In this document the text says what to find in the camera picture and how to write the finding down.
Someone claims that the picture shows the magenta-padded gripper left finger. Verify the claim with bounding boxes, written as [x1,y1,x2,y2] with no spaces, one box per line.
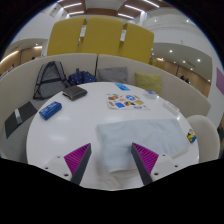
[41,142,93,186]

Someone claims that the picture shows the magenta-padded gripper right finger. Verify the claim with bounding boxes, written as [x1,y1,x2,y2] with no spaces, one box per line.
[130,142,184,186]

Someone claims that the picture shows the light blue towel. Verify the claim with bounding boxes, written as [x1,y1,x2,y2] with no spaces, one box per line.
[95,118,191,190]

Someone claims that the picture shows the yellow cartoon figure toy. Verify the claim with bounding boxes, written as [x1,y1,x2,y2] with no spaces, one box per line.
[186,128,198,145]

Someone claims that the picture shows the colourful sticker sheet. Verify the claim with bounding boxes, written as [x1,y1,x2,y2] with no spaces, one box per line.
[105,92,151,111]

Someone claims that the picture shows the cream armchair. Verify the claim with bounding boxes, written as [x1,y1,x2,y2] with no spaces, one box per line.
[185,114,221,164]

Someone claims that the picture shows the small blue and white box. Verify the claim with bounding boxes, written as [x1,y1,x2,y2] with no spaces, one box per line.
[142,89,159,100]

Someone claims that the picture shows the dark wallet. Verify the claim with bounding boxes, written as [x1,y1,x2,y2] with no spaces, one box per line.
[62,85,89,102]

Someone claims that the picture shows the black laptop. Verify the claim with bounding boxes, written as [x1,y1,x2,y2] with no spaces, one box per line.
[4,100,39,140]

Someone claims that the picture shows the cream curved sofa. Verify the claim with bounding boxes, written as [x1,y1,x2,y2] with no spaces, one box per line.
[0,52,213,158]

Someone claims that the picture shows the blue card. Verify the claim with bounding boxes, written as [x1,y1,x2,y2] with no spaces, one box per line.
[114,82,131,92]

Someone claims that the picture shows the navy blue patterned bag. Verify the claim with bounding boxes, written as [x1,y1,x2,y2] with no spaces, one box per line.
[67,68,98,87]

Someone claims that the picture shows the grey backpack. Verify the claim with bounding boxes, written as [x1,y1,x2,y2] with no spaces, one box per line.
[32,60,72,101]

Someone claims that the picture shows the grey cushion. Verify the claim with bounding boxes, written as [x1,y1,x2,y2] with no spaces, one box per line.
[96,66,129,85]

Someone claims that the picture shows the yellow acoustic panel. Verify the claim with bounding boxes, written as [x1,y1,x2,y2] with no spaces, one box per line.
[118,22,156,65]
[46,16,87,57]
[80,15,125,56]

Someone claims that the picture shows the ceiling lights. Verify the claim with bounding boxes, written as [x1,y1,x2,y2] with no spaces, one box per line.
[61,0,162,20]

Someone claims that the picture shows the magenta wall poster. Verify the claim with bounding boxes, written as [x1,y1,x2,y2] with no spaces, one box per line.
[215,67,224,96]

